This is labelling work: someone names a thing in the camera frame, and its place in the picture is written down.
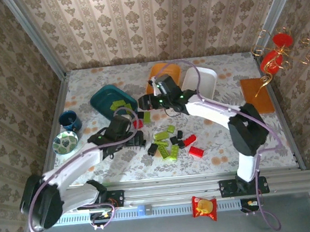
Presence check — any red snack packet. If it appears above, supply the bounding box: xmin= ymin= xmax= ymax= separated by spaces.
xmin=191 ymin=194 xmax=219 ymax=224

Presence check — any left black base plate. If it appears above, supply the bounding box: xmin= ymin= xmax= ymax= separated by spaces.
xmin=87 ymin=188 xmax=126 ymax=211

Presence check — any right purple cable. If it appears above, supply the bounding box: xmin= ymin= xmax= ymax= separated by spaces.
xmin=155 ymin=51 xmax=291 ymax=232

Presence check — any teal plastic container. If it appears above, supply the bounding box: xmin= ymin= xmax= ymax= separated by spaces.
xmin=88 ymin=82 xmax=140 ymax=122

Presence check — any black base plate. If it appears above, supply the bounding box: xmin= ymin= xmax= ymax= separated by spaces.
xmin=87 ymin=188 xmax=126 ymax=211
xmin=218 ymin=176 xmax=271 ymax=199

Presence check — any red candle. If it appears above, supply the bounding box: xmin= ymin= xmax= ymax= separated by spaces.
xmin=272 ymin=32 xmax=294 ymax=49
xmin=259 ymin=49 xmax=286 ymax=76

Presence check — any purple cable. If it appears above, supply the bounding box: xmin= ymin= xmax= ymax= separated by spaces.
xmin=21 ymin=105 xmax=149 ymax=232
xmin=155 ymin=51 xmax=291 ymax=232

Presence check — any slotted grey cable duct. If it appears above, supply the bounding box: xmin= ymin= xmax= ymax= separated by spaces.
xmin=36 ymin=196 xmax=242 ymax=228

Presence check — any gold wire candle holder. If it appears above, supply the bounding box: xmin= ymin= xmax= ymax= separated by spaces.
xmin=249 ymin=25 xmax=310 ymax=98

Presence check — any black long lego brick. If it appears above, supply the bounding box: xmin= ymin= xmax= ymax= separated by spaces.
xmin=146 ymin=142 xmax=160 ymax=157

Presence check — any aluminium mounting rail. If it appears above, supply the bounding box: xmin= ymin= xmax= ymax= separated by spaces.
xmin=28 ymin=166 xmax=310 ymax=214

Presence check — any orange plastic container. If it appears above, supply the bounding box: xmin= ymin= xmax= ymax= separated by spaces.
xmin=143 ymin=61 xmax=184 ymax=96

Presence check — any aluminium frame post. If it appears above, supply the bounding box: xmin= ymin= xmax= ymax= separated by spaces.
xmin=1 ymin=0 xmax=68 ymax=84
xmin=247 ymin=0 xmax=307 ymax=57

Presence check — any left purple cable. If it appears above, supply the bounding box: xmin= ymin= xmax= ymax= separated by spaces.
xmin=21 ymin=105 xmax=149 ymax=232

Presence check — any black board with yellow connector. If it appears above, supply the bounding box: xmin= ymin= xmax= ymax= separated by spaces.
xmin=89 ymin=210 xmax=113 ymax=223
xmin=240 ymin=197 xmax=264 ymax=214

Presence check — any floral patterned tablecloth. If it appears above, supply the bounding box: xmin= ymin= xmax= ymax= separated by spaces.
xmin=41 ymin=49 xmax=299 ymax=189

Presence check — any dark blue mug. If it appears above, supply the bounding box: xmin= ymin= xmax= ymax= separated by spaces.
xmin=57 ymin=109 xmax=83 ymax=134

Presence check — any leaf pattern bowl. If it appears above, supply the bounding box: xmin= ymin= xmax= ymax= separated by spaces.
xmin=50 ymin=129 xmax=81 ymax=156

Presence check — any red long lego brick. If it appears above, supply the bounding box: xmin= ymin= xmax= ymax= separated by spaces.
xmin=183 ymin=134 xmax=198 ymax=147
xmin=188 ymin=145 xmax=205 ymax=158

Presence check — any orange rectangular board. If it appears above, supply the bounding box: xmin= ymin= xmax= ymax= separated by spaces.
xmin=239 ymin=76 xmax=276 ymax=116

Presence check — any white plastic container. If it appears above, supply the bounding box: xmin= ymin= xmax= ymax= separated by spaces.
xmin=179 ymin=64 xmax=220 ymax=103

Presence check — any aluminium table side rail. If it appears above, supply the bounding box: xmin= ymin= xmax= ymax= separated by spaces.
xmin=252 ymin=49 xmax=307 ymax=174
xmin=33 ymin=73 xmax=78 ymax=175

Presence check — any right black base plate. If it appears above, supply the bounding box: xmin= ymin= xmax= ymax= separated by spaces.
xmin=218 ymin=176 xmax=271 ymax=199

